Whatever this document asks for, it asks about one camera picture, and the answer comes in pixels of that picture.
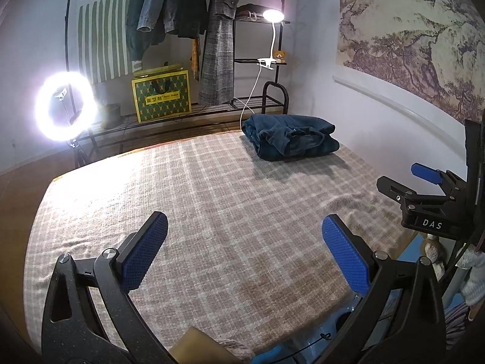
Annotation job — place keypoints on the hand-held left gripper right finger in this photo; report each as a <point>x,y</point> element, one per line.
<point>346,258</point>

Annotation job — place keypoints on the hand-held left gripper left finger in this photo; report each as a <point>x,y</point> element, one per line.
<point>146,254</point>

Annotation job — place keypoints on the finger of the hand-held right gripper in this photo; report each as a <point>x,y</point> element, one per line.
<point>396,191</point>
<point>426,172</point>

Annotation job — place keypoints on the teal plaid fleece jacket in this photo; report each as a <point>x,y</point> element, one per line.
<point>288,136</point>

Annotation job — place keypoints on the black metal clothes rack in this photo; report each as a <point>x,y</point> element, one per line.
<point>265,94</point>

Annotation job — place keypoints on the person's right hand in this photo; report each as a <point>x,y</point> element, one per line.
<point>477,276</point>

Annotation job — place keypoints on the beige plush toy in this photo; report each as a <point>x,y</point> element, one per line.
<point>434,254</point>

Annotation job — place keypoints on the beige checked blanket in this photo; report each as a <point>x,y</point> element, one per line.
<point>227,216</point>

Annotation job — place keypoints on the brown cardboard piece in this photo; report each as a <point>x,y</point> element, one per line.
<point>193,347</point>

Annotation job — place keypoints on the person's striped trousers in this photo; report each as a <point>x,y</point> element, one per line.
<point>462,326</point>

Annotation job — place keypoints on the grey plant pot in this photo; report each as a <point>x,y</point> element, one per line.
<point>110,115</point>

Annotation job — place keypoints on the yellow green patterned box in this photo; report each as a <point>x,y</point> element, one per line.
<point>161,96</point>

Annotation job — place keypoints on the small teddy bear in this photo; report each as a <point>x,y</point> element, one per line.
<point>280,57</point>

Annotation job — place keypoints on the hanging yellow scarf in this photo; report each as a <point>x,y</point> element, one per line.
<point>194,60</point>

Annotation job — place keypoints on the white clip-on lamp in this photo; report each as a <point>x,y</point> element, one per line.
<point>273,15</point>

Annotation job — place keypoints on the hanging dark green shirt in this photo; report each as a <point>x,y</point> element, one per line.
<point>132,38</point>

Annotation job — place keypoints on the dark red folded cloth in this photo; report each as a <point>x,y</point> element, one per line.
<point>248,10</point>

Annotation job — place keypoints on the hanging black coat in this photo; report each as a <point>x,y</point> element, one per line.
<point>185,7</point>

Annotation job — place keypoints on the hanging denim jacket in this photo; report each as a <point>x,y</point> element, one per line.
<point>151,3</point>

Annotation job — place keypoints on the landscape wall mural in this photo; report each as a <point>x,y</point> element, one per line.
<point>409,34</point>

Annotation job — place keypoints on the green striped wall hanging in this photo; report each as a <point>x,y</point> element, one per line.
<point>98,38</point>

